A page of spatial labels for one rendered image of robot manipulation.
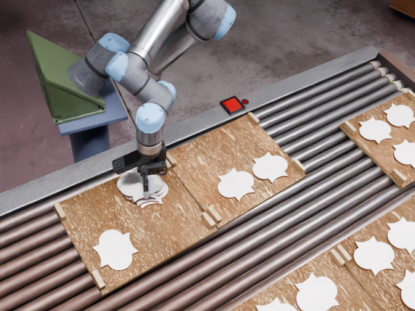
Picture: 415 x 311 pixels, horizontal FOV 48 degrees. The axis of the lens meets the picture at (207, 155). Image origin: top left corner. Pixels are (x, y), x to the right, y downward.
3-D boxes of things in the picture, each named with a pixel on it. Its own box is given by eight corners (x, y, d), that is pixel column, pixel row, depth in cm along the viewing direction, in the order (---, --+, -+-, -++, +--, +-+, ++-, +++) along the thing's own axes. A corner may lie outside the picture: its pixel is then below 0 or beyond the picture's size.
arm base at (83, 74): (62, 62, 179) (78, 44, 176) (92, 78, 191) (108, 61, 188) (71, 87, 171) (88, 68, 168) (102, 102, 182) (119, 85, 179)
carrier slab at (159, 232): (53, 208, 152) (52, 205, 151) (161, 158, 169) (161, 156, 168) (102, 297, 136) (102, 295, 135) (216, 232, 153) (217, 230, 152)
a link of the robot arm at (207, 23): (118, 62, 186) (213, -23, 153) (146, 86, 192) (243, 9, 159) (108, 81, 178) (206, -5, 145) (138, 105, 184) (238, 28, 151)
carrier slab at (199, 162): (160, 157, 170) (160, 155, 168) (247, 116, 187) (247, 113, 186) (218, 230, 154) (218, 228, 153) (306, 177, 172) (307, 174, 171)
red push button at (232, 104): (222, 104, 190) (222, 102, 189) (233, 99, 193) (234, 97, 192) (230, 114, 188) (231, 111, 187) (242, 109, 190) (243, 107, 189)
